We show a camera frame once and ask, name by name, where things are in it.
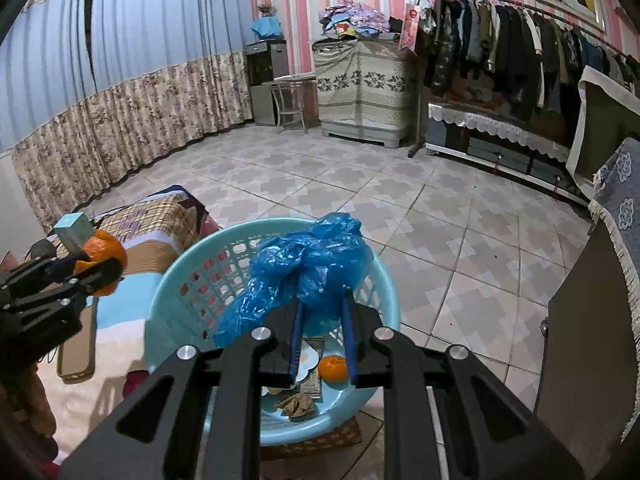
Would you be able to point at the magenta cloth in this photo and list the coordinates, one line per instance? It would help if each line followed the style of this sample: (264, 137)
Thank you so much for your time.
(135, 385)

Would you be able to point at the person's left forearm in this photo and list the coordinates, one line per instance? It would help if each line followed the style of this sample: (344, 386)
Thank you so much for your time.
(25, 400)

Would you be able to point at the dark ribbed cup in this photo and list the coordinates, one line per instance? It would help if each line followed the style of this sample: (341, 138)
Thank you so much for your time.
(42, 249)

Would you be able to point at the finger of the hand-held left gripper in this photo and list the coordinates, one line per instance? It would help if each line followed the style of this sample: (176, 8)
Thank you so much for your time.
(95, 280)
(55, 265)

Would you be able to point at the blue plastic bag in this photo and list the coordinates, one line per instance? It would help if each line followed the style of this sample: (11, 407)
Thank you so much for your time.
(310, 260)

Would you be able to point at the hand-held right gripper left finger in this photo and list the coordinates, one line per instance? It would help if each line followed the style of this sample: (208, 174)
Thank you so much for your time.
(297, 340)

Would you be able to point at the orange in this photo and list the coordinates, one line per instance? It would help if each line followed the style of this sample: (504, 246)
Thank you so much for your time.
(102, 247)
(332, 367)

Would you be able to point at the blue floral curtain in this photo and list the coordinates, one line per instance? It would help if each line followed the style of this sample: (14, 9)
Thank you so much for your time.
(45, 85)
(170, 60)

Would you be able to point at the white cabinet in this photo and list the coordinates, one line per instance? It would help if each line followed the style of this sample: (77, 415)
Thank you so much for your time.
(12, 200)

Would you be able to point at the brown paper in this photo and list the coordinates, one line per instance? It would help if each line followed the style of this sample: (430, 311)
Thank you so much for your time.
(297, 404)

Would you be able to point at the teal plastic basket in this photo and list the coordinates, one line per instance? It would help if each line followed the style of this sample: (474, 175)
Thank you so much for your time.
(170, 305)

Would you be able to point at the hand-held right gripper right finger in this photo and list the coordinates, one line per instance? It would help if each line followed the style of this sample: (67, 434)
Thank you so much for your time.
(350, 340)

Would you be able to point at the cabinet with patterned cover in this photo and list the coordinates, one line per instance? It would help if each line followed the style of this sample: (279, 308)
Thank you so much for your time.
(365, 90)

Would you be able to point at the white paper packet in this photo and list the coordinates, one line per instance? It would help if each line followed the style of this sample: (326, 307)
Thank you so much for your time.
(308, 357)

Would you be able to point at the teal box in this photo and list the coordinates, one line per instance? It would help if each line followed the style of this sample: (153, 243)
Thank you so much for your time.
(72, 230)

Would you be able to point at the pile of clothes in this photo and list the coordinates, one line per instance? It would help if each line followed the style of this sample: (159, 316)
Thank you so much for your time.
(355, 20)

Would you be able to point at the dark cover with beige border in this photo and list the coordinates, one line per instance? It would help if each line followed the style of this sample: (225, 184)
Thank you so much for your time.
(610, 115)

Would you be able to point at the pink hanging bag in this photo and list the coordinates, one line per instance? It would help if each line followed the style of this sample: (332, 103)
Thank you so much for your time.
(412, 25)

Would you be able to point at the low stand with lace cloth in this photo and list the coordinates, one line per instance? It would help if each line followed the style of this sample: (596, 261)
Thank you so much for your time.
(480, 120)

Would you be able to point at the small folding table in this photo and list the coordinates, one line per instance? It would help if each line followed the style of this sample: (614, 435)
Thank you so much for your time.
(290, 80)

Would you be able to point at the small potted plant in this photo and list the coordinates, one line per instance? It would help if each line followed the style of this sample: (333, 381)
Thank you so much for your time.
(266, 10)

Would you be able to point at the blue flowered fringed cloth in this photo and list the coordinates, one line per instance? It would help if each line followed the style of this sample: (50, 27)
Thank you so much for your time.
(622, 195)

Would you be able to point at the grey snack wrapper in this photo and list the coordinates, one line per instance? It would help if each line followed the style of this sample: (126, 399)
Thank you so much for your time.
(311, 386)

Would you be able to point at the water dispenser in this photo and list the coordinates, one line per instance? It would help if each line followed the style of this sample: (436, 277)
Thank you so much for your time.
(265, 85)

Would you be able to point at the brown phone case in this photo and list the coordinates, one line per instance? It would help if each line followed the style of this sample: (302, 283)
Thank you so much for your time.
(75, 360)

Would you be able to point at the metal clothes rack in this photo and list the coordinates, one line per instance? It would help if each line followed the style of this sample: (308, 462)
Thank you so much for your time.
(417, 110)

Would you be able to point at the row of hanging clothes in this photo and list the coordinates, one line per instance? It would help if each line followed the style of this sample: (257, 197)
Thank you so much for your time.
(505, 50)

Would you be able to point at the dark wooden cabinet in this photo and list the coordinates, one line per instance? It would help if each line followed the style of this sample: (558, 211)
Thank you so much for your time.
(580, 360)

